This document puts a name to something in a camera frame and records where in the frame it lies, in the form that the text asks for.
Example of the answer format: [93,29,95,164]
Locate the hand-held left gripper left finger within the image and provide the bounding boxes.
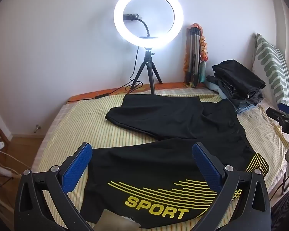
[14,142,94,231]

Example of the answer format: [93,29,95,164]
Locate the green and white striped pillow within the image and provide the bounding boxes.
[252,33,289,106]

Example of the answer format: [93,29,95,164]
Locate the black power cable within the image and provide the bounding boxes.
[94,47,145,100]

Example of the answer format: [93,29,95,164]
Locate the folded grey jeans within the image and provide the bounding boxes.
[206,75,264,106]

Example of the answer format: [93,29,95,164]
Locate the white ring light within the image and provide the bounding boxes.
[114,0,184,48]

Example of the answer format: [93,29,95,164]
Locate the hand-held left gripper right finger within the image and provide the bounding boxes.
[191,142,272,231]

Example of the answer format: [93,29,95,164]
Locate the white power strip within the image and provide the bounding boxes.
[0,166,18,178]

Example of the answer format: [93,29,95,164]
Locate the black pants with yellow stripes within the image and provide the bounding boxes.
[81,94,270,228]

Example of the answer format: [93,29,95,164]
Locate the black gooseneck phone holder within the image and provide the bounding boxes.
[123,12,159,39]

